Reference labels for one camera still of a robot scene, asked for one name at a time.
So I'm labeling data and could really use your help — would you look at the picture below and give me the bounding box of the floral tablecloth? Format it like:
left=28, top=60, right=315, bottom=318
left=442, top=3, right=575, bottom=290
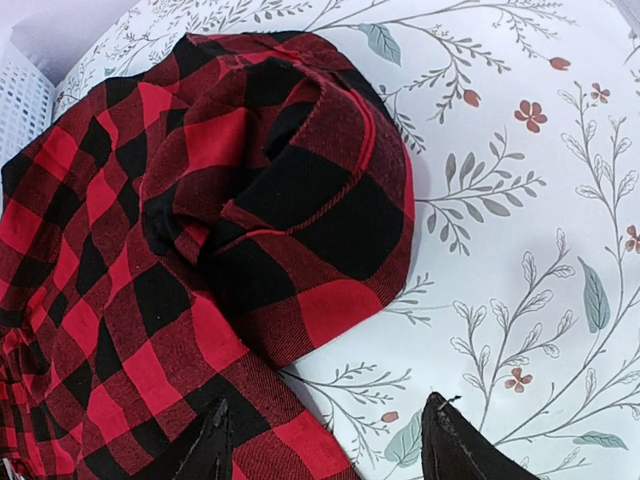
left=55, top=1, right=639, bottom=479

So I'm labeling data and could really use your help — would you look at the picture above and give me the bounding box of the red black plaid shirt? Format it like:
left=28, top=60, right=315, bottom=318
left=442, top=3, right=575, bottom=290
left=1, top=31, right=415, bottom=479

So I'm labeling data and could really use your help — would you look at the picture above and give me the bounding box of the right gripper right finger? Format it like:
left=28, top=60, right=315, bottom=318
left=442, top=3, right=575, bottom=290
left=421, top=392, right=537, bottom=480

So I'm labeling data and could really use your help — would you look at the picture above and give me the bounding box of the white plastic basket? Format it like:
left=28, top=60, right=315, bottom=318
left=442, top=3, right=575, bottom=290
left=1, top=57, right=55, bottom=165

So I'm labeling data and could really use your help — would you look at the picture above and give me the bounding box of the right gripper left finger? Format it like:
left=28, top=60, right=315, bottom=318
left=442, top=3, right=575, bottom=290
left=149, top=399, right=233, bottom=480

